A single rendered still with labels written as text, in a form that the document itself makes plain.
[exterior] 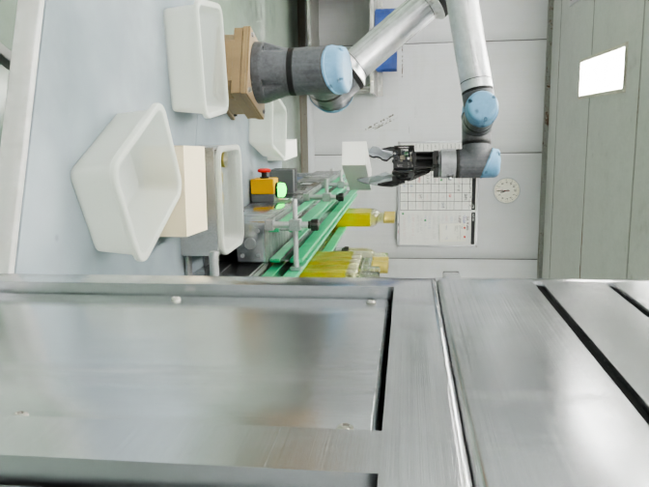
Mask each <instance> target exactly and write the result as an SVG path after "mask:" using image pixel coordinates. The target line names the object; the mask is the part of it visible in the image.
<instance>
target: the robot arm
mask: <svg viewBox="0 0 649 487"><path fill-rule="evenodd" d="M447 15H448V16H449V22H450V28H451V34H452V40H453V45H454V51H455V57H456V63H457V69H458V75H459V79H460V85H461V91H462V98H463V104H464V105H463V108H462V115H461V119H462V149H441V150H440V151H438V150H436V151H433V152H415V151H414V145H397V146H394V147H387V148H380V147H378V146H372V147H371V149H368V153H369V157H371V158H380V159H381V160H383V161H389V160H390V159H391V158H393V159H392V163H393V171H392V174H393V175H392V174H388V173H387V172H383V173H381V174H380V175H375V176H371V177H363V178H359V179H357V180H358V181H359V182H361V183H363V184H366V185H372V186H387V187H394V186H398V185H400V184H404V183H405V181H409V182H410V181H412V180H415V179H417V178H419V177H422V176H424V175H426V174H428V173H430V171H433V176H434V178H438V176H439V177H440V178H441V179H447V178H448V180H449V181H451V180H452V178H456V179H464V178H480V179H482V178H495V177H497V176H498V174H499V172H500V163H501V158H500V151H499V150H498V149H495V148H492V126H493V123H494V120H495V119H496V117H497V114H498V110H499V107H498V101H497V98H496V97H495V95H494V86H493V81H492V75H491V69H490V64H489V58H488V52H487V47H486V41H485V35H484V29H483V23H482V17H481V12H480V6H479V1H478V0H406V1H405V2H404V3H402V4H401V5H400V6H399V7H398V8H397V9H396V10H394V11H393V12H392V13H391V14H390V15H388V16H387V17H386V18H385V19H384V20H383V21H381V22H380V23H379V24H378V25H377V26H376V27H374V28H373V29H372V30H371V31H370V32H369V33H368V34H366V35H365V36H364V37H363V38H362V39H361V40H359V41H358V42H357V43H356V44H355V45H353V46H352V47H351V48H350V49H349V50H347V49H346V48H345V47H344V46H342V45H333V44H331V45H326V46H305V47H283V46H279V45H276V44H272V43H266V42H254V43H253V44H252V47H251V52H250V80H251V87H252V91H253V95H254V98H255V100H256V102H257V103H269V102H272V101H275V100H279V99H282V98H284V97H287V96H304V95H308V96H309V98H310V100H311V101H312V103H313V104H314V105H315V106H316V107H318V108H319V109H320V110H322V111H323V112H326V113H337V112H340V111H342V110H344V109H345V108H347V107H348V106H349V104H350V103H351V101H352V99H353V95H355V94H356V93H357V92H358V91H359V90H360V89H362V88H363V87H364V86H365V79H366V77H367V76H368V75H369V74H370V73H371V72H373V71H374V70H375V69H376V68H377V67H378V66H380V65H381V64H382V63H383V62H384V61H386V60H387V59H388V58H389V57H390V56H391V55H393V54H394V53H395V52H396V51H397V50H398V49H400V48H401V47H402V46H403V45H404V44H405V43H407V42H408V41H409V40H410V39H411V38H413V37H414V36H415V35H416V34H417V33H418V32H420V31H421V30H422V29H423V28H424V27H425V26H427V25H428V24H429V23H430V22H431V21H432V20H434V19H435V18H438V19H444V18H445V17H446V16H447ZM399 147H408V148H399ZM404 149H409V150H408V151H404Z"/></svg>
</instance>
